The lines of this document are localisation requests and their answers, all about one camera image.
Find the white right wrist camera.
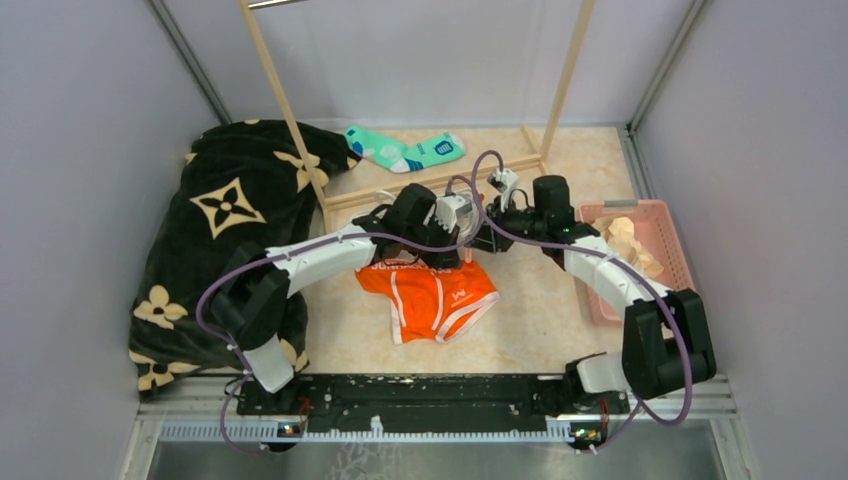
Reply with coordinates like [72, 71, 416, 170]
[487, 167, 520, 212]

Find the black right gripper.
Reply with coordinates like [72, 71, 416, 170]
[464, 196, 546, 254]

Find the green patterned sock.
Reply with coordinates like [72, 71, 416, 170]
[343, 125, 466, 174]

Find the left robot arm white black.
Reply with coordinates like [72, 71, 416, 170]
[196, 183, 474, 414]

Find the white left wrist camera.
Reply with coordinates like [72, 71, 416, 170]
[435, 194, 474, 233]

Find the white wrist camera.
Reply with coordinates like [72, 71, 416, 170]
[487, 167, 520, 212]
[435, 194, 474, 233]

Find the pink perforated plastic basket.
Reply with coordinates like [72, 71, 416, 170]
[566, 200, 694, 327]

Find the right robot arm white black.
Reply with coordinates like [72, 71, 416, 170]
[472, 169, 717, 412]

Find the beige cloth in basket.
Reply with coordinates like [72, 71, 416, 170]
[592, 216, 664, 278]

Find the white plastic clip hanger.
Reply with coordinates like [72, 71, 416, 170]
[374, 189, 480, 237]

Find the wooden drying rack frame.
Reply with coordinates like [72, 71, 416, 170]
[238, 0, 596, 231]

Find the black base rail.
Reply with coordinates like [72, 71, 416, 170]
[236, 374, 631, 448]

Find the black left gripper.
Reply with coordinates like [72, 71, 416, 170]
[403, 213, 461, 270]

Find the orange underwear white trim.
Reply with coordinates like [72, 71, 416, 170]
[355, 260, 501, 345]

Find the black floral blanket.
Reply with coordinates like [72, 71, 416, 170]
[128, 120, 361, 402]

